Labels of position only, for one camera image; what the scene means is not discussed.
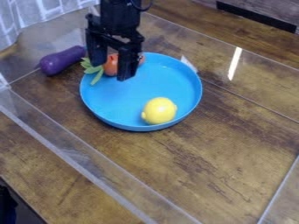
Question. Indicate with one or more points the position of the yellow toy lemon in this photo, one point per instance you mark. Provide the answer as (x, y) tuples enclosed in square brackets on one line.
[(159, 111)]

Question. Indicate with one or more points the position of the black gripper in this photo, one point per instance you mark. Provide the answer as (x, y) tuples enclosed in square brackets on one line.
[(113, 29)]

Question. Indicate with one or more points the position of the white grid curtain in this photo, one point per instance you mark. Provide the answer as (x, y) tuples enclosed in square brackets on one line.
[(21, 13)]

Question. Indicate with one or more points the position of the orange toy carrot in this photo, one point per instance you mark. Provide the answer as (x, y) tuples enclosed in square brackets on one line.
[(107, 69)]

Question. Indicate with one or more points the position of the clear acrylic enclosure wall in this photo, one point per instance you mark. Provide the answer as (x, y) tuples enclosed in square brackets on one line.
[(221, 168)]

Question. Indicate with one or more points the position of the blue round tray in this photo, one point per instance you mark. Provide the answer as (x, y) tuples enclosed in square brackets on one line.
[(116, 101)]

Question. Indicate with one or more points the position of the purple toy eggplant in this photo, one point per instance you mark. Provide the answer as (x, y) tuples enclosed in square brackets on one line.
[(55, 62)]

